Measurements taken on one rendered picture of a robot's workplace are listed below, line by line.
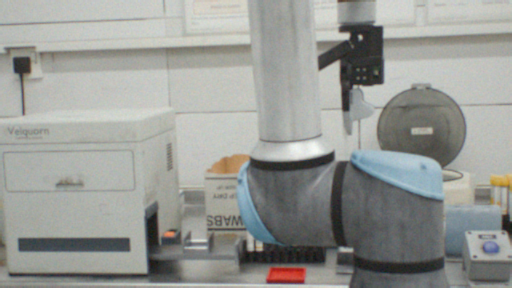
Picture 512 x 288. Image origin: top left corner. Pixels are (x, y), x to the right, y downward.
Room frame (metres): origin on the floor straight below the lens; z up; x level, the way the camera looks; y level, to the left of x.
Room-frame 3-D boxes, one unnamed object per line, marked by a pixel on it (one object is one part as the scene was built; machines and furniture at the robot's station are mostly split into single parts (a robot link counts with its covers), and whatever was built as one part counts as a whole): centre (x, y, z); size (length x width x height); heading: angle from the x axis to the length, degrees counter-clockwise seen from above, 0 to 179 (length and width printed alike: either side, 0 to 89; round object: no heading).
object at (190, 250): (1.24, 0.13, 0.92); 0.21 x 0.07 x 0.05; 82
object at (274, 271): (1.18, -0.06, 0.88); 0.07 x 0.07 x 0.01; 82
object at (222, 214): (1.61, -0.03, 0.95); 0.29 x 0.25 x 0.15; 172
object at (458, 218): (1.26, -0.42, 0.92); 0.10 x 0.07 x 0.10; 77
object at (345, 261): (1.23, -0.18, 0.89); 0.09 x 0.05 x 0.04; 170
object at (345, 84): (1.30, -0.19, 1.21); 0.05 x 0.02 x 0.09; 165
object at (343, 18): (1.32, -0.22, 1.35); 0.08 x 0.08 x 0.05
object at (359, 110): (1.29, -0.21, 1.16); 0.06 x 0.03 x 0.09; 75
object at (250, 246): (1.30, -0.06, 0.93); 0.17 x 0.09 x 0.11; 82
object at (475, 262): (1.14, -0.41, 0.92); 0.13 x 0.07 x 0.08; 172
